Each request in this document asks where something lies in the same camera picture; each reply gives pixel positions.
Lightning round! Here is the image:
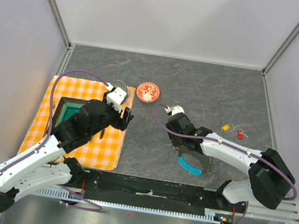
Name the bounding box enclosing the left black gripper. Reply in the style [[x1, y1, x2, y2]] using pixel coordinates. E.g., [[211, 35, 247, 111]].
[[87, 90, 136, 143]]

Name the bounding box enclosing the blue tag keyring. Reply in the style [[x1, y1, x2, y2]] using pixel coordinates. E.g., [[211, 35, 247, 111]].
[[172, 145, 203, 176]]

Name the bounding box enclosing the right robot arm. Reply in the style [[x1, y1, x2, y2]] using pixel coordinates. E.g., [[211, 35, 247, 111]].
[[166, 112, 295, 210]]

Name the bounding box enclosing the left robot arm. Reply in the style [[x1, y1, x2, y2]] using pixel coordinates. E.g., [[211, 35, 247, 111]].
[[0, 99, 134, 213]]

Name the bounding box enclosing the silver knife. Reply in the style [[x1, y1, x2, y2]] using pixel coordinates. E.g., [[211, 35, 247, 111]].
[[99, 130, 105, 139]]

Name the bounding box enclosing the orange checkered cloth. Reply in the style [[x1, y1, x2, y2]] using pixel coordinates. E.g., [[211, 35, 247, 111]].
[[18, 76, 125, 171]]

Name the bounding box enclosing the grey striped mug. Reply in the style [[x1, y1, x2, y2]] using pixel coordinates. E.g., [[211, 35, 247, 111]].
[[110, 80, 128, 95]]

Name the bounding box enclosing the red white patterned bowl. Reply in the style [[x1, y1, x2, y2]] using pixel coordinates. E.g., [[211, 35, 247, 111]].
[[136, 82, 160, 104]]

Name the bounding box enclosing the black teal square plate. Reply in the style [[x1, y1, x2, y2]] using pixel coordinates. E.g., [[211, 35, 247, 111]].
[[52, 97, 87, 128]]

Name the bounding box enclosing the red tag key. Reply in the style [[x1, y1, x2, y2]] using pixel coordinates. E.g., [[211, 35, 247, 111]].
[[237, 129, 248, 140]]

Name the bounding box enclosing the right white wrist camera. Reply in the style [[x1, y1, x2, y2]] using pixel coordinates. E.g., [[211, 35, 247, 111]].
[[165, 105, 184, 116]]

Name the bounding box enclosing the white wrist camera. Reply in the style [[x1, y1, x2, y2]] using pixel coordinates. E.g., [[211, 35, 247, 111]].
[[165, 105, 184, 116], [103, 83, 129, 113]]

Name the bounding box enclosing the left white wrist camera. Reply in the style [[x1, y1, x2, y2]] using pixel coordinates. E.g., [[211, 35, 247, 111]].
[[103, 83, 129, 113]]

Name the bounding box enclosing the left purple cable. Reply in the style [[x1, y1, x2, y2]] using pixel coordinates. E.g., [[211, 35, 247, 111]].
[[0, 57, 123, 224]]

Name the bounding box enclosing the purple cable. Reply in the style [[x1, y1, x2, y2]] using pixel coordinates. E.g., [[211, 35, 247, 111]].
[[137, 102, 299, 224], [0, 57, 123, 224]]

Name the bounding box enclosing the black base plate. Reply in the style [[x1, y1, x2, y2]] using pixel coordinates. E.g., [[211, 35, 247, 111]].
[[68, 169, 246, 216]]

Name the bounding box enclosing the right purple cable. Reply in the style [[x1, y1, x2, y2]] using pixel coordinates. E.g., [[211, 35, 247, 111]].
[[137, 102, 299, 224]]

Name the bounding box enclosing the slotted cable duct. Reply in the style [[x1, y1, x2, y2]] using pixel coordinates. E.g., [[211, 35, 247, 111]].
[[32, 186, 232, 224]]

